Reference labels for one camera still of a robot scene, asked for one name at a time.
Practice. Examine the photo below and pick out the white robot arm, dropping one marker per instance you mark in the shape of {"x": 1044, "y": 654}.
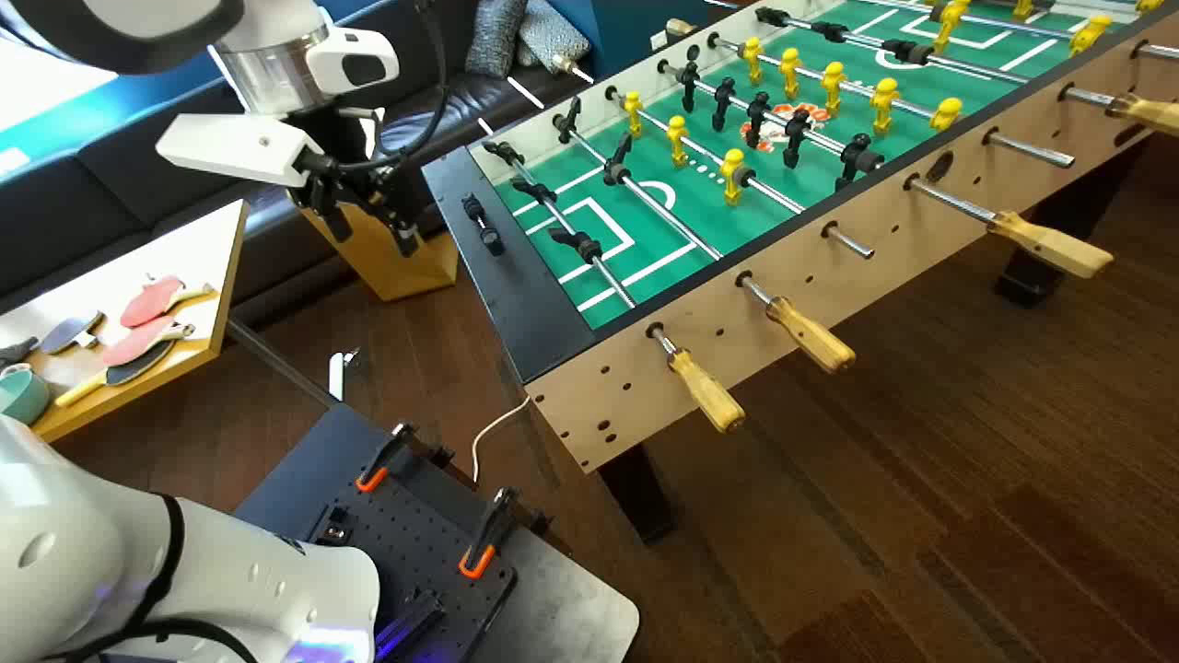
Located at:
{"x": 94, "y": 567}

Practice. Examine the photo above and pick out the orange handled clamp left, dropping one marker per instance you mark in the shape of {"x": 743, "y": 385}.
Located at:
{"x": 383, "y": 462}

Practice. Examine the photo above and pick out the rod wooden handle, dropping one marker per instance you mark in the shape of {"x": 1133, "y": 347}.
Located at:
{"x": 817, "y": 340}
{"x": 1151, "y": 110}
{"x": 1040, "y": 241}
{"x": 713, "y": 398}

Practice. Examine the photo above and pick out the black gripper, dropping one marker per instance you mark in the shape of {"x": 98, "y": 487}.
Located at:
{"x": 355, "y": 167}

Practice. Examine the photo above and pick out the foosball table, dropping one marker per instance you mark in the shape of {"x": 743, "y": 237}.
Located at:
{"x": 771, "y": 142}

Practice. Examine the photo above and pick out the orange handled clamp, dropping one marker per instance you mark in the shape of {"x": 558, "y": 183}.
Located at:
{"x": 487, "y": 534}
{"x": 383, "y": 462}

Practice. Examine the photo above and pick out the wooden box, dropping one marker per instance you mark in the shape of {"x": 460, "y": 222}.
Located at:
{"x": 378, "y": 259}

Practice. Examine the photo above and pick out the wooden paddle tray table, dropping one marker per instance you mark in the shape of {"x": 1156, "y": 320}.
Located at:
{"x": 165, "y": 315}

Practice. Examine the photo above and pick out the orange handled clamp right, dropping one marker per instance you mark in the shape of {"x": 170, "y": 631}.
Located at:
{"x": 487, "y": 534}

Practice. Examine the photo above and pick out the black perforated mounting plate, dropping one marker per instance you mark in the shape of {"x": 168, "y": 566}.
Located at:
{"x": 425, "y": 608}

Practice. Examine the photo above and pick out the red ping pong paddle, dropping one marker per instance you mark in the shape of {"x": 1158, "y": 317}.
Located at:
{"x": 151, "y": 299}

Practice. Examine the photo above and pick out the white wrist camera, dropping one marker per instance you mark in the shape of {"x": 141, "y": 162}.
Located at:
{"x": 347, "y": 60}

